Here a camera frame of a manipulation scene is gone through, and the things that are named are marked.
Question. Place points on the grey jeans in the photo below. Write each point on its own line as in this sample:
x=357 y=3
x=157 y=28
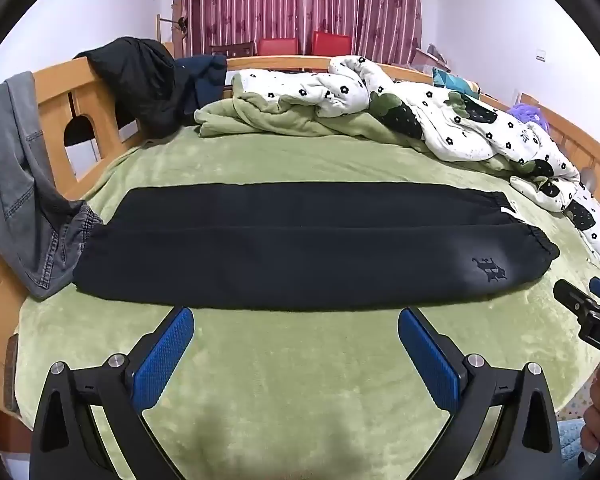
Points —
x=10 y=170

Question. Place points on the dark wooden chair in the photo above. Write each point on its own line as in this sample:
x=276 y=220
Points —
x=234 y=50

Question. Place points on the person's blue denim leg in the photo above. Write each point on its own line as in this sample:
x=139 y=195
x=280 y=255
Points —
x=575 y=442

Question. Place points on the wooden bed frame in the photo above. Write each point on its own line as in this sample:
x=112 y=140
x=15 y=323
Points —
x=55 y=95

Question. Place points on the maroon floral curtain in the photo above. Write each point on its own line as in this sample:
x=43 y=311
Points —
x=280 y=5

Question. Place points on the teal patterned pillow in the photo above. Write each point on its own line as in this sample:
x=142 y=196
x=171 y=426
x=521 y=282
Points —
x=452 y=82

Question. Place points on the navy blue garment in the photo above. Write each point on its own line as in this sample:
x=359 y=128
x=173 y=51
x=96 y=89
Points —
x=207 y=80

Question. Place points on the black pants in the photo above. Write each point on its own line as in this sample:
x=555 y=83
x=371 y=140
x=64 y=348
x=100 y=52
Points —
x=280 y=260

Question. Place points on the translucent plastic container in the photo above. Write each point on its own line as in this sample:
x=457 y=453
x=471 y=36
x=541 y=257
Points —
x=432 y=56

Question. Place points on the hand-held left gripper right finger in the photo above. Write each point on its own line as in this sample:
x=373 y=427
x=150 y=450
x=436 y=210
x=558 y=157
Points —
x=430 y=365

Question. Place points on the folded green fleece blanket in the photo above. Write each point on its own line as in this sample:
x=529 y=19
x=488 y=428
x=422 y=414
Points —
x=280 y=115

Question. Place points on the black jacket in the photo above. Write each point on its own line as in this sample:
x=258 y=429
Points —
x=135 y=80

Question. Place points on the red chair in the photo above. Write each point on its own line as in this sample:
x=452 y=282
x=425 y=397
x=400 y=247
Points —
x=277 y=46
x=331 y=44

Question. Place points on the wooden coat rack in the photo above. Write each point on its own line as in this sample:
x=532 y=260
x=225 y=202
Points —
x=166 y=22

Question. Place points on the white floral quilt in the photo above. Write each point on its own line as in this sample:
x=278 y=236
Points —
x=455 y=125

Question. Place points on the white wall socket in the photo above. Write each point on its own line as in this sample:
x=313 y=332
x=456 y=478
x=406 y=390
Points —
x=541 y=55

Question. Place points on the purple fluffy item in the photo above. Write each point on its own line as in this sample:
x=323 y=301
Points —
x=530 y=114

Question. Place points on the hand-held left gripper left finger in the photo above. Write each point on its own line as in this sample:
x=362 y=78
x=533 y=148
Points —
x=165 y=355

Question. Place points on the green fleece bed blanket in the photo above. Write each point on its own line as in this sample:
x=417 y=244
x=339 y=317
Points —
x=300 y=350

